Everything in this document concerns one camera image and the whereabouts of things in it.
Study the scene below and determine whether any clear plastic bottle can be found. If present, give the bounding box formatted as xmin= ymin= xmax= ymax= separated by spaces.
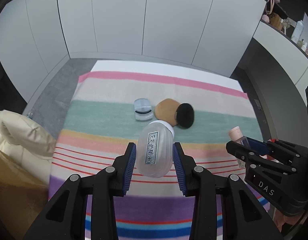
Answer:
xmin=136 ymin=120 xmax=174 ymax=178

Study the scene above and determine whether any tan makeup puff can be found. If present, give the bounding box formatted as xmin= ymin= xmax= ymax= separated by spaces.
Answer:
xmin=154 ymin=99 xmax=180 ymax=127

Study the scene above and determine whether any clear eyelash curler case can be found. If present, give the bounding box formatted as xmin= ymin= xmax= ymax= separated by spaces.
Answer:
xmin=134 ymin=98 xmax=153 ymax=121

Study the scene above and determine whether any person's right hand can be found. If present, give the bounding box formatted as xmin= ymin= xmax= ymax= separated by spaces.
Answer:
xmin=273 ymin=209 xmax=297 ymax=232

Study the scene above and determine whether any brown cardboard box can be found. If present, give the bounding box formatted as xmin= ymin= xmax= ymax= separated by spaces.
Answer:
xmin=0 ymin=151 xmax=48 ymax=239

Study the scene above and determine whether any cream padded armchair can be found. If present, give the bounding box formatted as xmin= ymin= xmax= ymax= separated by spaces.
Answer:
xmin=0 ymin=110 xmax=56 ymax=185

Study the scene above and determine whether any striped colourful cloth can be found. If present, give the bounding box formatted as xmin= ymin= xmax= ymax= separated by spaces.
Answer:
xmin=49 ymin=71 xmax=262 ymax=239

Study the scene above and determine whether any white spray bottle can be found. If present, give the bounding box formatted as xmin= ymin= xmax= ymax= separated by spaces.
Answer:
xmin=291 ymin=20 xmax=304 ymax=43

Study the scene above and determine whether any brown patterned box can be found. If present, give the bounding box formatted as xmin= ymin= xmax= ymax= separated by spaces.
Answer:
xmin=268 ymin=12 xmax=283 ymax=31

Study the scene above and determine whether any pink plush bag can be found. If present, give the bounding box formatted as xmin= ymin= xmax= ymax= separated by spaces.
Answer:
xmin=261 ymin=0 xmax=281 ymax=23

